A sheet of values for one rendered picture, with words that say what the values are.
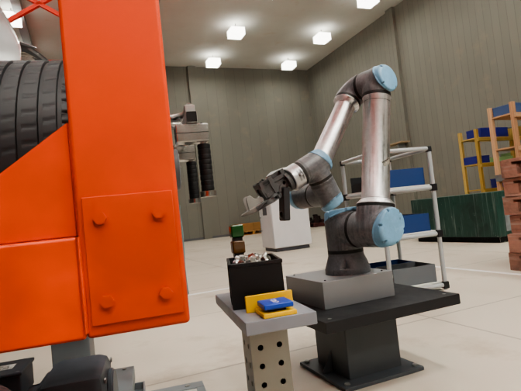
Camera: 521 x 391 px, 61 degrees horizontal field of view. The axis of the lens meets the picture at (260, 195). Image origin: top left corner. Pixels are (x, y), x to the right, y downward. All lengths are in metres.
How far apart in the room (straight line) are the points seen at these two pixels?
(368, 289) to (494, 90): 10.47
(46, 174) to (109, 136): 0.11
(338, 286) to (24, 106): 1.22
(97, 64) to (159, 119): 0.13
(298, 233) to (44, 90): 6.98
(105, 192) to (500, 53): 11.60
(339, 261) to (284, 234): 5.98
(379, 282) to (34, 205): 1.40
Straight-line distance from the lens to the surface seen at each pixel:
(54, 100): 1.14
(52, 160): 0.78
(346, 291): 1.78
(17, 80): 1.22
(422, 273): 2.96
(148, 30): 0.81
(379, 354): 1.92
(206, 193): 1.21
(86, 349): 1.38
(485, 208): 6.44
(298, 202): 1.70
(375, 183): 1.77
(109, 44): 0.80
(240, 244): 1.39
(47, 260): 0.76
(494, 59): 12.16
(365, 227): 1.73
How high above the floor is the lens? 0.68
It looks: 2 degrees up
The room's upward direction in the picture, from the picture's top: 6 degrees counter-clockwise
